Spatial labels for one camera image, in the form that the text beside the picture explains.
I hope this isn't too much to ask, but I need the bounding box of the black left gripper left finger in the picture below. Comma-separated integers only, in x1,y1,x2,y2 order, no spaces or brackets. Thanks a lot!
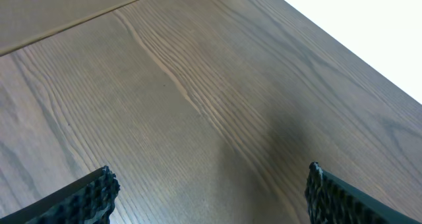
1,166,120,224

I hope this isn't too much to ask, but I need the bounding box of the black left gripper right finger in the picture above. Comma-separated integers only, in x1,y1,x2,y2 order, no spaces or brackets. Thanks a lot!
305,161,419,224

